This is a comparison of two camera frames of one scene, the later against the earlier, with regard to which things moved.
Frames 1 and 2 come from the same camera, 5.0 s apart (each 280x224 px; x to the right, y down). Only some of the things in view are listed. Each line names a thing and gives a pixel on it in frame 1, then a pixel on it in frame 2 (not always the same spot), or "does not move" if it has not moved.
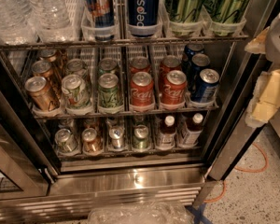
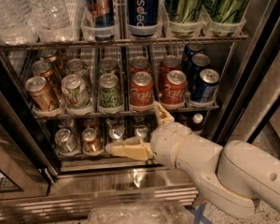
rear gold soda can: (49, 55) does not move
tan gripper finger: (272, 91) → (135, 150)
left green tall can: (185, 4) does not move
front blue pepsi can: (206, 87) does not move
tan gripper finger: (258, 45) → (163, 117)
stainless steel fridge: (104, 93) does not move
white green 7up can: (75, 91) does not move
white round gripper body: (279, 42) → (165, 143)
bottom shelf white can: (65, 141) does not move
